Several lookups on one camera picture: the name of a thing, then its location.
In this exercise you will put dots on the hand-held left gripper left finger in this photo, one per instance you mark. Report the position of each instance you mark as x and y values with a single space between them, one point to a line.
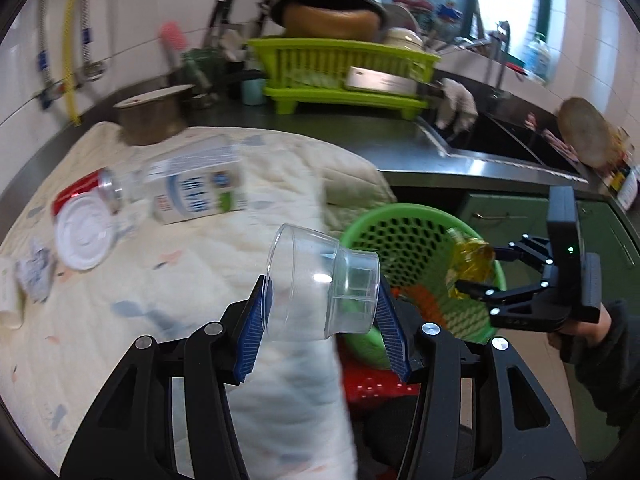
254 332

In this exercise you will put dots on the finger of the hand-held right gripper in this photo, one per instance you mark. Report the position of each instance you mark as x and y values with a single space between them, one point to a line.
520 310
527 250

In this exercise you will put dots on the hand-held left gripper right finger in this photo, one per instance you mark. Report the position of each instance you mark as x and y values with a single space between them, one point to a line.
392 335

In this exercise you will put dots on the yellow plastic wrapper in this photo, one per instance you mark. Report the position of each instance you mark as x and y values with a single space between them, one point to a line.
467 260

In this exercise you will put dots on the clear plastic cup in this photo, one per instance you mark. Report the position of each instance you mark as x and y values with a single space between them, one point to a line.
300 280

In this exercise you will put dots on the green plastic basket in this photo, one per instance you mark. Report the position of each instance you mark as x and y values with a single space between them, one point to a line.
400 240

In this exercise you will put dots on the person's right forearm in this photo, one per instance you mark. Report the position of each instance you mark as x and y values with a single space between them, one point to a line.
610 375

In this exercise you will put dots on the person's right hand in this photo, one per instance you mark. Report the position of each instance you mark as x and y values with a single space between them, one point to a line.
604 326

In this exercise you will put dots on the red plastic stool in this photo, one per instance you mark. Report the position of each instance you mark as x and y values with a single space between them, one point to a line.
370 385

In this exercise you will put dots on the colourful packet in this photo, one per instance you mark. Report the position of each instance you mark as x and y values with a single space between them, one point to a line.
625 180

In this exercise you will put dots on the cream quilted blanket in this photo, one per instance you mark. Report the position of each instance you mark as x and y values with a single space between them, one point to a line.
150 310

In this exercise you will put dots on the round wooden cutting board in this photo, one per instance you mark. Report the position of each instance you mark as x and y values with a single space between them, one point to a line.
585 132

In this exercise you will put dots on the steel sink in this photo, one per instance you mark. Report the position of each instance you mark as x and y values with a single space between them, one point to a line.
505 140

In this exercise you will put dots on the white and blue carton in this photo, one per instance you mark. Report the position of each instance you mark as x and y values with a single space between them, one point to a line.
200 185

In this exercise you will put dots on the white rag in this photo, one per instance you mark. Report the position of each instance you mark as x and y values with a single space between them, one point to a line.
457 105

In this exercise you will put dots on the dish soap bottle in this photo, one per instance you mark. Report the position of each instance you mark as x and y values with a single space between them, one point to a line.
537 57

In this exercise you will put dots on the white round plastic lid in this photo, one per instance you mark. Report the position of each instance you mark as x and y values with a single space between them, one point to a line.
82 232

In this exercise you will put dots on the steel faucet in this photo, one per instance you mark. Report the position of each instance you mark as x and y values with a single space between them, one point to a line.
500 45

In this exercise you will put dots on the steel cleaver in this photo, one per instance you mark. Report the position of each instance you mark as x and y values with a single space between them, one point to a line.
380 81

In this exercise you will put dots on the red can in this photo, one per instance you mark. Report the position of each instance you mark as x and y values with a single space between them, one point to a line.
80 187

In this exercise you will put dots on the crumpled paper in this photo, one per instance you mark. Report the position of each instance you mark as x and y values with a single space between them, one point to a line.
35 270

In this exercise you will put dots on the metal pot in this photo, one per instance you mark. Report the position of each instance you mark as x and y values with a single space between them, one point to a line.
150 115

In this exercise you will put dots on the teal cup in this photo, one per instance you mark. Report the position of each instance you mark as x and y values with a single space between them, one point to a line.
253 91

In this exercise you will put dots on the white bowl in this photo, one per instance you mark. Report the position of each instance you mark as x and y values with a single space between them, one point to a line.
402 39

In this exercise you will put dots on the green utensil holder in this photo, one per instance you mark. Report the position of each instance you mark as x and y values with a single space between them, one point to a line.
202 67

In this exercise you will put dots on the green dish rack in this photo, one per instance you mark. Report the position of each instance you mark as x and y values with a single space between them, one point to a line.
320 60

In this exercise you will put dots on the pink brush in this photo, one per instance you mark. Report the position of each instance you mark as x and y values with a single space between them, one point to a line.
172 42

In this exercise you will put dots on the brown clay pot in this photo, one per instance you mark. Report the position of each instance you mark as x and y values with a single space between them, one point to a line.
330 22

